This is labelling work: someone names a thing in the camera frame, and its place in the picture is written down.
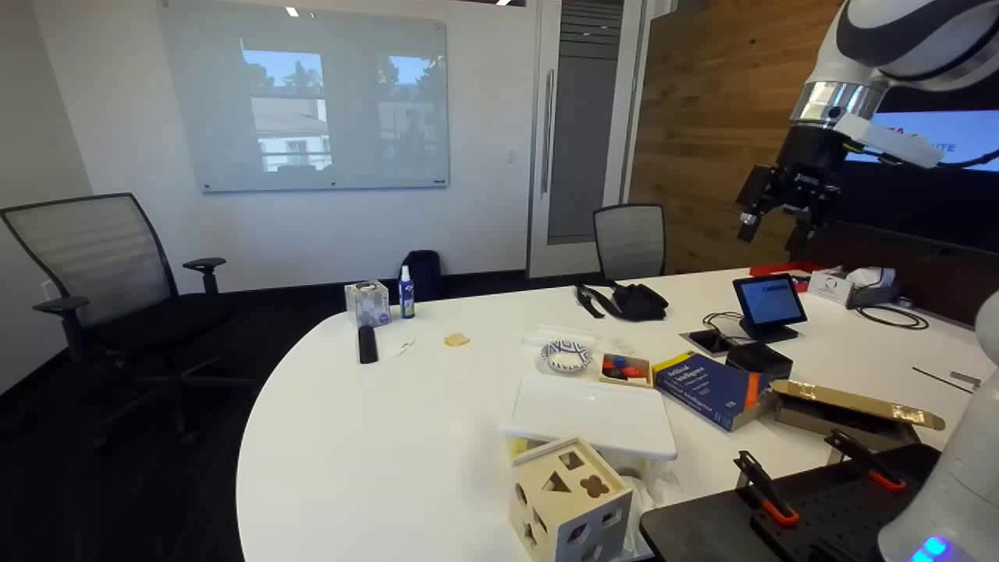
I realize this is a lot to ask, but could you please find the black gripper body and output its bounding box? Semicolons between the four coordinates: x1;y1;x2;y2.
748;121;849;217

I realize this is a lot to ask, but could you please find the white container lid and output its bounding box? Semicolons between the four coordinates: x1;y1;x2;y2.
501;372;681;462

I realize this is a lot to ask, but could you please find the red box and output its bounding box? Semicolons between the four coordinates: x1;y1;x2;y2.
745;258;817;283

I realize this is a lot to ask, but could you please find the white small box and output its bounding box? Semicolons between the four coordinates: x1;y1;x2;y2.
808;265;855;305

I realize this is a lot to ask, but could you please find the black cube box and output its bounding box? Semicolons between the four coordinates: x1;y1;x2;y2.
723;341;797;385

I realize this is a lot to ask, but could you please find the wooden shape sorter box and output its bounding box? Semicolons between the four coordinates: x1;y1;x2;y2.
506;434;637;562

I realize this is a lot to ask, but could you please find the clear tissue box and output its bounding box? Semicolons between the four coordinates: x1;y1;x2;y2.
342;278;393;327

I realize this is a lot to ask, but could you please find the black tablet on stand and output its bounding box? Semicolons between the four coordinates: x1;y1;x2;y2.
731;271;813;343

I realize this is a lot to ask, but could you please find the grey desk device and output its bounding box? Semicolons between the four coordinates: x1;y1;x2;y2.
842;265;901;312

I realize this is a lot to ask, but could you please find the grey mesh office chair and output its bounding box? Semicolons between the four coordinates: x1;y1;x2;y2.
590;201;669;283

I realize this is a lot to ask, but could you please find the black table power grommet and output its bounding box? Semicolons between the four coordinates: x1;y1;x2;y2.
684;324;735;357

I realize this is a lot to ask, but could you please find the blue book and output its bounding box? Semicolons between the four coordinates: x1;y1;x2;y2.
652;350;773;434

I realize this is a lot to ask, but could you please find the small wooden shapes tray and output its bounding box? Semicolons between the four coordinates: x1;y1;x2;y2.
596;350;656;389

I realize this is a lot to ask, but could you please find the metal pen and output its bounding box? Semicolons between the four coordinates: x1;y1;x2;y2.
912;361;980;396

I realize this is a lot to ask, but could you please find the white frosted glass door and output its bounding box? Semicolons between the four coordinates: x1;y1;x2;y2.
528;0;652;282

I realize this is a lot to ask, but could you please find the black orange clamp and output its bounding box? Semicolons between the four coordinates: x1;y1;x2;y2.
825;429;912;495
731;447;806;531

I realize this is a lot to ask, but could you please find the black mounting plate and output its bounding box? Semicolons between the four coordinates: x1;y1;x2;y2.
637;444;947;562

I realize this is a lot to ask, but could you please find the black backpack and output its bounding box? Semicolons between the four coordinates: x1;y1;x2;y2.
399;247;445;302

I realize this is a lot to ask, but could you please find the blue spray bottle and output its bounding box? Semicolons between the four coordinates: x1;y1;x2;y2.
395;262;418;321

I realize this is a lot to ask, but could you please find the black mesh armchair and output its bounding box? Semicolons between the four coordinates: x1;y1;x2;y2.
0;189;254;449

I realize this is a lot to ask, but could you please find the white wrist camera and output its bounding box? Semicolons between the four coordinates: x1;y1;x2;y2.
829;108;947;171

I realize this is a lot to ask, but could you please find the black looped cable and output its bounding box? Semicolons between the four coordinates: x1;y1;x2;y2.
855;299;934;335

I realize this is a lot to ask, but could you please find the black wall TV screen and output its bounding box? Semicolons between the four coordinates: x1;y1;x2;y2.
822;81;999;258

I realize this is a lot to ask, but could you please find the black strapped bag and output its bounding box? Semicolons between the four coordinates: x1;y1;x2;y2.
575;278;671;324

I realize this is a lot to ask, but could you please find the glass wall whiteboard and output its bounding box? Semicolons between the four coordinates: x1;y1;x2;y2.
159;0;453;196

